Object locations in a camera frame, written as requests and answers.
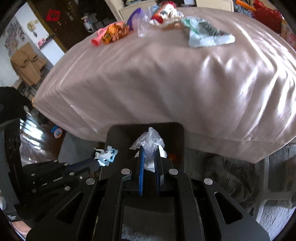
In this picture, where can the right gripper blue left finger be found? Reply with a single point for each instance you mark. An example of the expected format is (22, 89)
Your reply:
(102, 217)

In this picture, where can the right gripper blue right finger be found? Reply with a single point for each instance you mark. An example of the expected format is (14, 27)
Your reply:
(202, 209)

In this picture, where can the small silver wrapper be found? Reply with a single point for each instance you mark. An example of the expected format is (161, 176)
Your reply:
(105, 157)

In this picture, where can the clear plastic bag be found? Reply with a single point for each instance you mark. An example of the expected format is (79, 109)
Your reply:
(150, 141)

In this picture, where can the orange red wrapper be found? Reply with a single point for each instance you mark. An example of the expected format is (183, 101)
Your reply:
(114, 32)

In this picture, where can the pink plastic vase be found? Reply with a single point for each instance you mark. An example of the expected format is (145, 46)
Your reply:
(96, 41)

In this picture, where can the purple plastic lid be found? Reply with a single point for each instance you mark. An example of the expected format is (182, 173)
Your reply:
(131, 22)

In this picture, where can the silver foil snack bag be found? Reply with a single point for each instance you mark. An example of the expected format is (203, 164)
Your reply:
(203, 34)

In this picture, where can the red lantern ornament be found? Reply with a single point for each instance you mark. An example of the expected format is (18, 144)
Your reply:
(165, 10)

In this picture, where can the black trash bin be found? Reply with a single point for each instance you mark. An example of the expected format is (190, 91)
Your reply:
(128, 139)

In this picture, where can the duck plush toy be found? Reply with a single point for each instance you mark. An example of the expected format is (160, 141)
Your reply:
(57, 131)

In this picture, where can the pink satin tablecloth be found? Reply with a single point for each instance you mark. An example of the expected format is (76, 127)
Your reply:
(235, 100)

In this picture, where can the tan coat on chair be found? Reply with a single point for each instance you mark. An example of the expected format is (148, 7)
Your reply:
(27, 64)

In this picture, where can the dark brown door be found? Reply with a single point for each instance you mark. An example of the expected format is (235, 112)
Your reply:
(70, 28)

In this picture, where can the red diamond door sign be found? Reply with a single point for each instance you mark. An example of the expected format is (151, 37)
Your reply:
(53, 15)

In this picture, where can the red plastic basket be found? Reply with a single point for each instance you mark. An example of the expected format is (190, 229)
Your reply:
(269, 17)

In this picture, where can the orange tube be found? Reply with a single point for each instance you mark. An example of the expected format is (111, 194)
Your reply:
(245, 5)

